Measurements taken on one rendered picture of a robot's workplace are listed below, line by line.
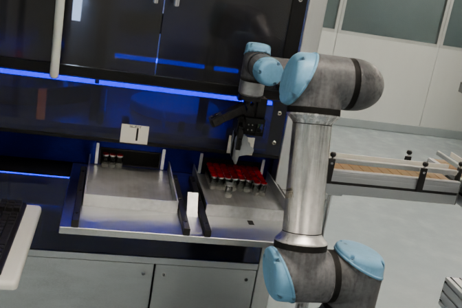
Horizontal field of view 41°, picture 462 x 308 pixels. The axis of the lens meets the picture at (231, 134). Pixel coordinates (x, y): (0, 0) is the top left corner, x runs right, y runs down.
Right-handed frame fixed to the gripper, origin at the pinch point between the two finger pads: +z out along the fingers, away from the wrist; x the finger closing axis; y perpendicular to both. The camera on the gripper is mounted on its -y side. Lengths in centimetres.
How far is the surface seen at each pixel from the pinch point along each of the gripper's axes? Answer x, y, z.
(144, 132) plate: 10.7, -26.5, -2.0
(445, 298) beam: 17, 96, 53
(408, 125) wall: 470, 305, 90
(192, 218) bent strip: -18.1, -12.4, 12.9
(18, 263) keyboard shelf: -35, -56, 21
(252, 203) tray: -3.2, 7.9, 12.9
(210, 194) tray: 0.5, -5.0, 12.9
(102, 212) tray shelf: -18.3, -37.2, 13.1
